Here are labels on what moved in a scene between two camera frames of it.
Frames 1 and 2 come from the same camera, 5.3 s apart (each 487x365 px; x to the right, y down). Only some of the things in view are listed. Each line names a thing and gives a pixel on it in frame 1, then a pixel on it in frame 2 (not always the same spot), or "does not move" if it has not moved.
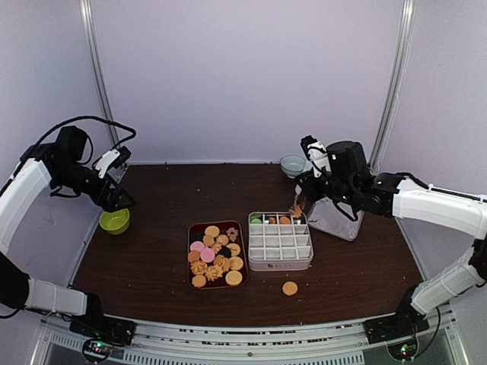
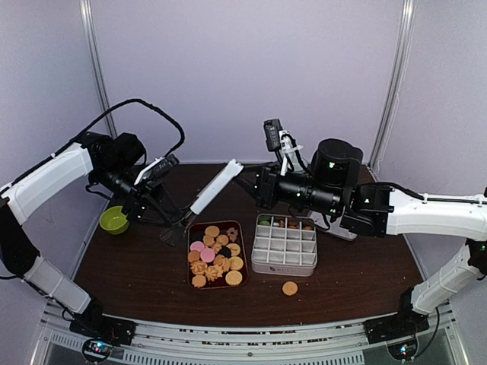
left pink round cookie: (197, 245) does not move
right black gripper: (311, 193) -> (265, 191)
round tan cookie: (290, 288) does not move
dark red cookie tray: (217, 255) does not move
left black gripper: (108, 204) -> (141, 197)
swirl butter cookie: (198, 267) does not move
